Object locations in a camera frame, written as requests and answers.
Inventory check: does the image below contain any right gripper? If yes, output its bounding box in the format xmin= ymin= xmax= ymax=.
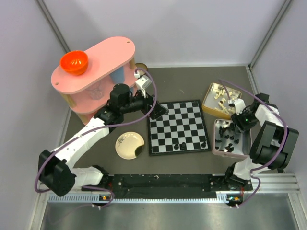
xmin=231 ymin=108 xmax=260 ymax=133

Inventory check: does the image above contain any clear drinking glass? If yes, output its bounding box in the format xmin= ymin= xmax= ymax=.
xmin=86 ymin=81 xmax=104 ymax=100

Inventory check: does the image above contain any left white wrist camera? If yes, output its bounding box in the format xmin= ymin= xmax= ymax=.
xmin=134 ymin=72 xmax=152 ymax=94

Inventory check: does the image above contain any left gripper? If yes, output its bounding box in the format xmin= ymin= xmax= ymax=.
xmin=120 ymin=87 xmax=168 ymax=120

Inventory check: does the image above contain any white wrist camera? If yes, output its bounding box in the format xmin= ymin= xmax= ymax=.
xmin=134 ymin=72 xmax=152 ymax=94
xmin=228 ymin=98 xmax=246 ymax=115

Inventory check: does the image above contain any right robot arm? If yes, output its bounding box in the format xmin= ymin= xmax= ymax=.
xmin=224 ymin=93 xmax=299 ymax=190

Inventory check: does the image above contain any pink wooden shelf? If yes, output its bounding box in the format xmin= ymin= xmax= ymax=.
xmin=51 ymin=36 xmax=137 ymax=125

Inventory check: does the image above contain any brown ceramic bowl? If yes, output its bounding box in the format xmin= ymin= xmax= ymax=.
xmin=135 ymin=63 xmax=148 ymax=70

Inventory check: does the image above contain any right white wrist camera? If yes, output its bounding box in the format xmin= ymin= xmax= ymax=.
xmin=228 ymin=98 xmax=246 ymax=115

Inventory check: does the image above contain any black chess pieces heap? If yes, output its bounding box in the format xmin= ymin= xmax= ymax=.
xmin=214 ymin=123 xmax=240 ymax=154

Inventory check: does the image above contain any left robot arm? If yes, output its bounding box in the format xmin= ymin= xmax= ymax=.
xmin=35 ymin=84 xmax=168 ymax=196

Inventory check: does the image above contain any cream plate with flower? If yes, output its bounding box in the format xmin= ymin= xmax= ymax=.
xmin=115 ymin=132 xmax=145 ymax=160

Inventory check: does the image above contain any orange bowl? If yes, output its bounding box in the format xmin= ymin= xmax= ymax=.
xmin=59 ymin=50 xmax=89 ymax=75

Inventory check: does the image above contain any white chess pieces heap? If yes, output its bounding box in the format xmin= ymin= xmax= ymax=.
xmin=214 ymin=88 xmax=235 ymax=115

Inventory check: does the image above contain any upper blue cup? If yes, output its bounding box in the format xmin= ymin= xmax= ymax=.
xmin=110 ymin=67 xmax=125 ymax=84

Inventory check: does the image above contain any yellow tin box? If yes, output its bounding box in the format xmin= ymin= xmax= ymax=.
xmin=201 ymin=83 xmax=235 ymax=120

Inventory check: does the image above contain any pink tin box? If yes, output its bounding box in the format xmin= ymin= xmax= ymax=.
xmin=212 ymin=119 xmax=252 ymax=160

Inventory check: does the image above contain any black white chessboard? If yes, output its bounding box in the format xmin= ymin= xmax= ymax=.
xmin=147 ymin=100 xmax=212 ymax=156

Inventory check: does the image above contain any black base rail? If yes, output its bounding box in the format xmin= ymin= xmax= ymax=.
xmin=95 ymin=174 xmax=241 ymax=199

